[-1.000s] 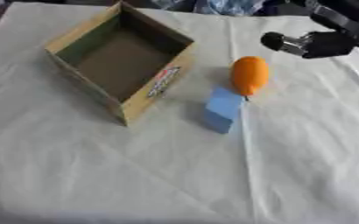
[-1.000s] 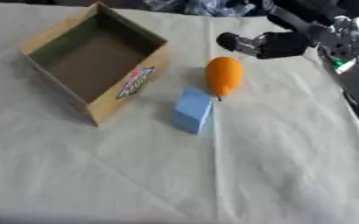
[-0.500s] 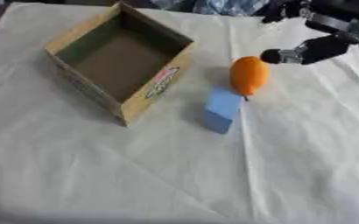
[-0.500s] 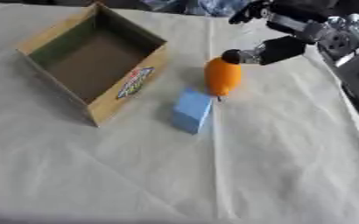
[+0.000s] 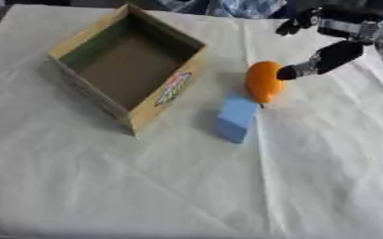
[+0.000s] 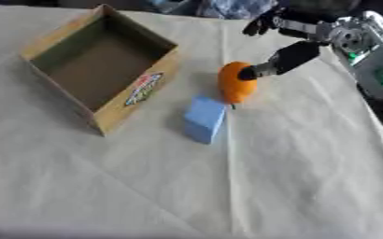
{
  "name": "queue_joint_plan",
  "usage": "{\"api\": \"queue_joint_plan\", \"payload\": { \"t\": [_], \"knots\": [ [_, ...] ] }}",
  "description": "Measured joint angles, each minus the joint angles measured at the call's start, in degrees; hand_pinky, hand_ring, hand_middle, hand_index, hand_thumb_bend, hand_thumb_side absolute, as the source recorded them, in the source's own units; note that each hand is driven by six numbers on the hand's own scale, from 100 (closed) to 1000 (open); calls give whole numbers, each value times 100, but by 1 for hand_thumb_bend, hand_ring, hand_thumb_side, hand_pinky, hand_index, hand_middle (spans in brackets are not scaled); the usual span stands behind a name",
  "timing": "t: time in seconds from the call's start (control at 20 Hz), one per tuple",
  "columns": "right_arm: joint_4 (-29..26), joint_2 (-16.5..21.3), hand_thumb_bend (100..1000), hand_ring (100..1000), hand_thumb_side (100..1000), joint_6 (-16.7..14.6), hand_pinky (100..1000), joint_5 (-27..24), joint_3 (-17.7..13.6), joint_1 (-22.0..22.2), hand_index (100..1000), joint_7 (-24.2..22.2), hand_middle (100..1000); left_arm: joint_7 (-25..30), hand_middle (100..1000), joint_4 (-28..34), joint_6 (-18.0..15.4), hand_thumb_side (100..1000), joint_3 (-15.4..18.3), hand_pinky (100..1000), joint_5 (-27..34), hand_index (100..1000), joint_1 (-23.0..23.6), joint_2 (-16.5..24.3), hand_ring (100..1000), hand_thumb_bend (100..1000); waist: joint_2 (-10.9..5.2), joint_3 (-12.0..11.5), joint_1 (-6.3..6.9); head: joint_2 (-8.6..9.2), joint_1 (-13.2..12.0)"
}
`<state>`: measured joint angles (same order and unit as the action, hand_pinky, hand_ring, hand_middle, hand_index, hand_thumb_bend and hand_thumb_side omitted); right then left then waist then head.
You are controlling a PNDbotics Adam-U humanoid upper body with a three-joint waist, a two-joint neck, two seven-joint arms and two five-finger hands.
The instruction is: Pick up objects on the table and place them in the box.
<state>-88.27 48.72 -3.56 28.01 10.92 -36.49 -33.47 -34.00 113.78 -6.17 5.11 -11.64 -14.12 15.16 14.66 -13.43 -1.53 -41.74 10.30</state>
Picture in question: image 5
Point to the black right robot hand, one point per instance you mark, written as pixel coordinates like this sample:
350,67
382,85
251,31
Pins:
337,53

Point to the open tan cardboard box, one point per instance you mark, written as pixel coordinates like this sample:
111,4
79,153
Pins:
128,65

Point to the orange toy fruit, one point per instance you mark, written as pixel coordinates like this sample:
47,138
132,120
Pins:
263,81

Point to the light blue rectangular block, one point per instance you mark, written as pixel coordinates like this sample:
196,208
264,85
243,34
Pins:
236,118

